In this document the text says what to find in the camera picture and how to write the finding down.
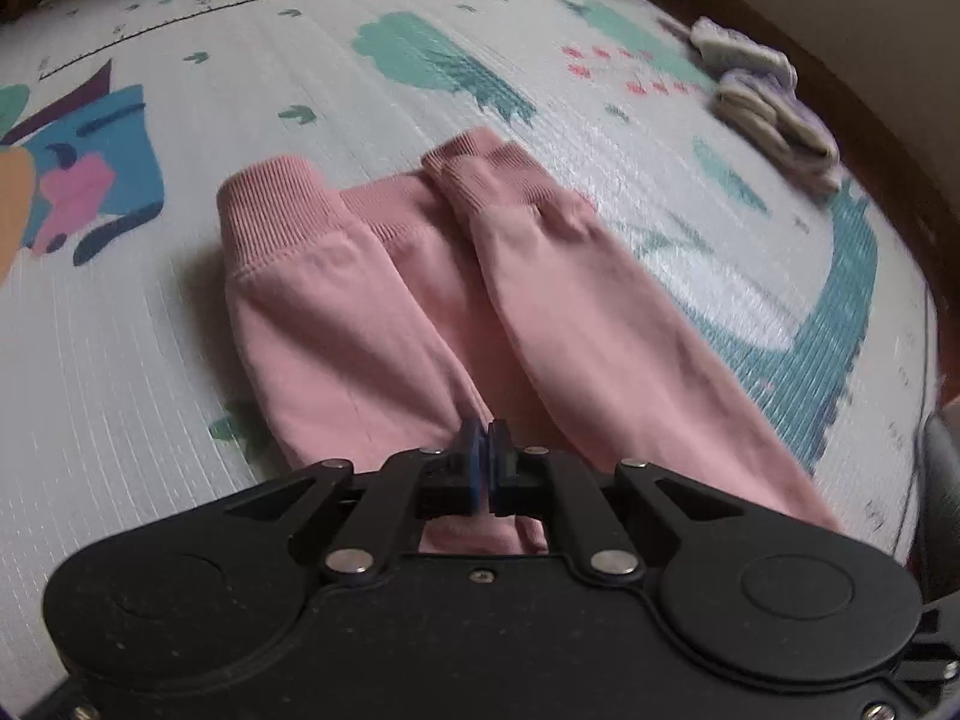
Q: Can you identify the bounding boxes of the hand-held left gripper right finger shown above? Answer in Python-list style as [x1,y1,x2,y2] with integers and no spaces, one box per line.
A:
[487,420,751,582]

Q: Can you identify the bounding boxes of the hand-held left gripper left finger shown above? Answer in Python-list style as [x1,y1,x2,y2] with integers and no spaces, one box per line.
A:
[217,420,485,578]

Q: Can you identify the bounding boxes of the pink sweatshirt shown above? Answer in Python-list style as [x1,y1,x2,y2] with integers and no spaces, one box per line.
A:
[216,127,845,556]

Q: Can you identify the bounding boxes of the printed animal play mat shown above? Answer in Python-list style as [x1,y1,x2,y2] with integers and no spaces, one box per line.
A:
[0,0,938,631]

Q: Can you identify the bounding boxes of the purple and cream garment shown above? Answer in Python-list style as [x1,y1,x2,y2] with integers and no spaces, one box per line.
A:
[712,69,842,196]

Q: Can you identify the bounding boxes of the grey cloth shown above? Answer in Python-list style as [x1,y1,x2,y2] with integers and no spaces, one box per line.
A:
[921,405,960,601]

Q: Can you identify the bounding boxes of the white lace garment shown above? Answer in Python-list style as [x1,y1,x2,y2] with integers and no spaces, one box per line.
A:
[688,15,797,87]

